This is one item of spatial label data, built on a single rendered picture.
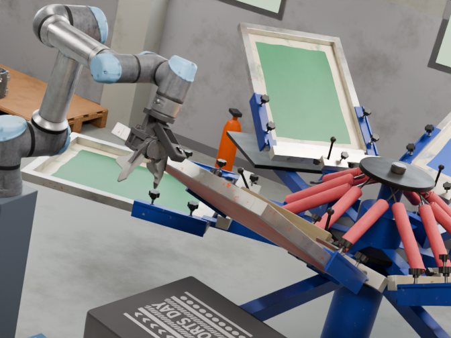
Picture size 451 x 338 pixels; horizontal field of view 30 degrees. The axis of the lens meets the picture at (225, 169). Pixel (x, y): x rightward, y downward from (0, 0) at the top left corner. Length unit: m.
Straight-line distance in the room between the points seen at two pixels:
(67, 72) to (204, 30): 4.27
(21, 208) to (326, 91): 2.04
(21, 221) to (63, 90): 0.46
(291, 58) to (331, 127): 0.45
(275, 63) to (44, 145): 1.86
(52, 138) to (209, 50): 4.19
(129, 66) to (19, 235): 0.87
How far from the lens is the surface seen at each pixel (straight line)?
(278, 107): 4.11
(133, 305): 2.75
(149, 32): 6.83
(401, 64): 6.26
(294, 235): 2.34
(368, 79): 6.34
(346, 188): 3.38
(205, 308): 2.82
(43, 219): 5.35
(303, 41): 4.51
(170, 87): 2.16
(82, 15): 2.53
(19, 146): 2.69
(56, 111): 2.69
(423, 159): 4.23
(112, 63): 2.15
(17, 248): 2.85
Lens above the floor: 2.35
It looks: 20 degrees down
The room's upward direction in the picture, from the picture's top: 14 degrees clockwise
